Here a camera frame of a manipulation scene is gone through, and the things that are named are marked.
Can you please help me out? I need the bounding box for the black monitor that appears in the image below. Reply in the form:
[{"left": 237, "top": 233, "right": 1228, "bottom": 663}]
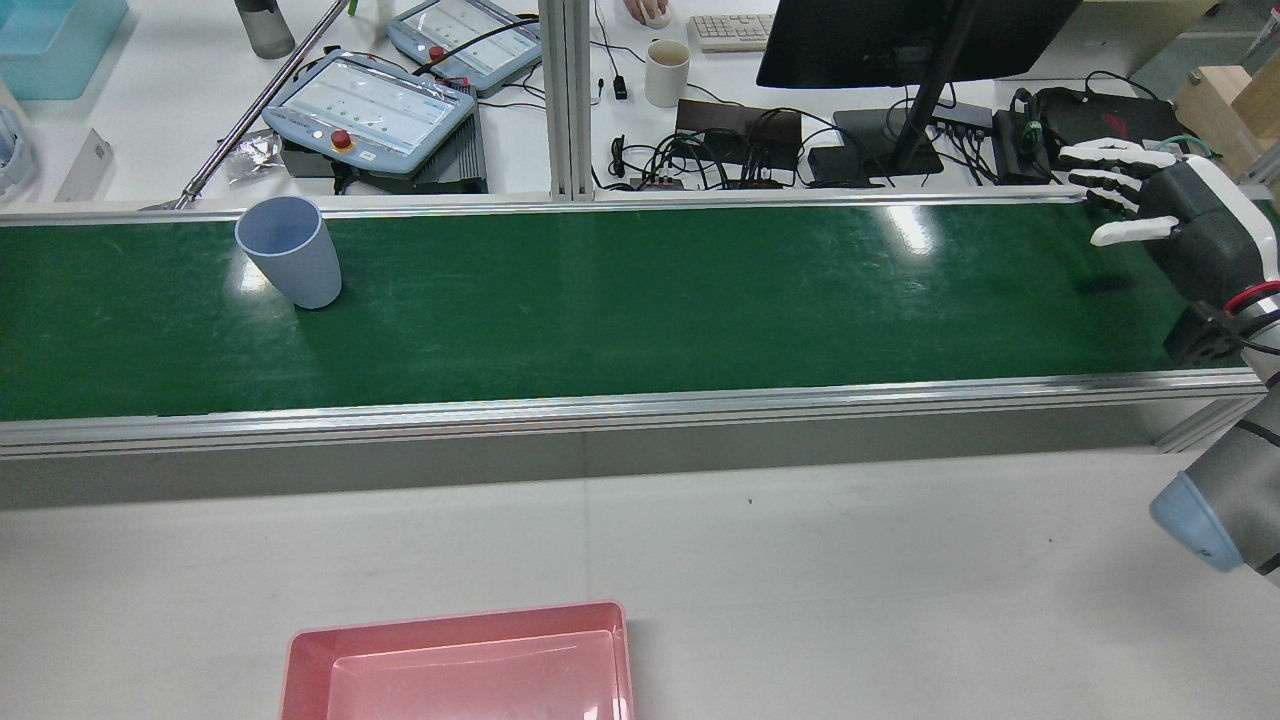
[{"left": 755, "top": 0, "right": 1083, "bottom": 178}]

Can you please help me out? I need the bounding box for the wooden box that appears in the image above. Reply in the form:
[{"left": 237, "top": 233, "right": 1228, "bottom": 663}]
[{"left": 1172, "top": 65, "right": 1280, "bottom": 181}]

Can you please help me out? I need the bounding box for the long metal rod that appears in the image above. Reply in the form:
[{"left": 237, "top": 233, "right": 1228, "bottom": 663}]
[{"left": 178, "top": 0, "right": 353, "bottom": 209}]

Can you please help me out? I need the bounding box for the black mini computer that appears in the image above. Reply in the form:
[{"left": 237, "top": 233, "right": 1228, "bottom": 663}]
[{"left": 1030, "top": 87, "right": 1189, "bottom": 166}]

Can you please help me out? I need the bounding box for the green conveyor belt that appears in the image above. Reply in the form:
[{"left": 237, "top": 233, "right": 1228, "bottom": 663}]
[{"left": 0, "top": 190, "right": 1280, "bottom": 461}]

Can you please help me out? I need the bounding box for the translucent blue bin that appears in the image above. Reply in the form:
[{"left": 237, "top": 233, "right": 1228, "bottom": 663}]
[{"left": 0, "top": 0, "right": 129, "bottom": 101}]

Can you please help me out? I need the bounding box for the grey teach pendant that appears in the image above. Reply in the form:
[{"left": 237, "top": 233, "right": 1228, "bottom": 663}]
[
  {"left": 262, "top": 50, "right": 478, "bottom": 178},
  {"left": 386, "top": 0, "right": 544, "bottom": 98}
]

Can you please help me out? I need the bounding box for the black usb hub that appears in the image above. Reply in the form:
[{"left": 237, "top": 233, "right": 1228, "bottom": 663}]
[{"left": 930, "top": 100, "right": 996, "bottom": 137}]

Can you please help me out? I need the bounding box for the dark brown flat box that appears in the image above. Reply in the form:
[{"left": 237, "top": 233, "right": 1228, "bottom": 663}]
[{"left": 675, "top": 98, "right": 803, "bottom": 171}]

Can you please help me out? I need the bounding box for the pink plastic box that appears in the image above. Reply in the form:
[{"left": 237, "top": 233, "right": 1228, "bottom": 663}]
[{"left": 280, "top": 600, "right": 636, "bottom": 720}]

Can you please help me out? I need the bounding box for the right white-grey robot hand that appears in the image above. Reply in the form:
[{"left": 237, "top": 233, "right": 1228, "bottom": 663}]
[{"left": 1058, "top": 138, "right": 1280, "bottom": 311}]

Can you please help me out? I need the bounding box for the white keyboard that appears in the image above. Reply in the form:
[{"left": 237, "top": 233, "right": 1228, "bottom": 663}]
[{"left": 688, "top": 13, "right": 776, "bottom": 53}]

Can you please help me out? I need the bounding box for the grey bottle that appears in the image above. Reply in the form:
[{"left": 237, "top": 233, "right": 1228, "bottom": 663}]
[{"left": 234, "top": 0, "right": 297, "bottom": 59}]

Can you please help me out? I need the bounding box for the black power adapter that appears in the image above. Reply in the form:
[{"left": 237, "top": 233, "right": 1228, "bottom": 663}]
[{"left": 808, "top": 145, "right": 871, "bottom": 187}]

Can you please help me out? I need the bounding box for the white mug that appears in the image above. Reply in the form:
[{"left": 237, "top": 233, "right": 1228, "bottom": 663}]
[{"left": 644, "top": 38, "right": 692, "bottom": 109}]

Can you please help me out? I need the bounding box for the clear plastic container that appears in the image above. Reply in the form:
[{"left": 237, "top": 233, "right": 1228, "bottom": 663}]
[{"left": 0, "top": 100, "right": 37, "bottom": 197}]

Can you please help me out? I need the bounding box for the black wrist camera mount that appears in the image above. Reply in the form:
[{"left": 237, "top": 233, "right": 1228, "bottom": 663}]
[{"left": 1163, "top": 302, "right": 1247, "bottom": 369}]

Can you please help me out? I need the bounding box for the crumpled clear plastic bag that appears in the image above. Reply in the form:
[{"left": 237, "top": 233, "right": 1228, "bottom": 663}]
[{"left": 222, "top": 130, "right": 284, "bottom": 186}]

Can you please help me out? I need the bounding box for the aluminium frame post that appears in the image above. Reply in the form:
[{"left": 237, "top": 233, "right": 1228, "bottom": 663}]
[{"left": 538, "top": 0, "right": 598, "bottom": 203}]

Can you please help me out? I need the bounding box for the blue-grey plastic cup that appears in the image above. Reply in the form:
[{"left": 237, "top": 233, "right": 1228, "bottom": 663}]
[{"left": 234, "top": 196, "right": 343, "bottom": 311}]

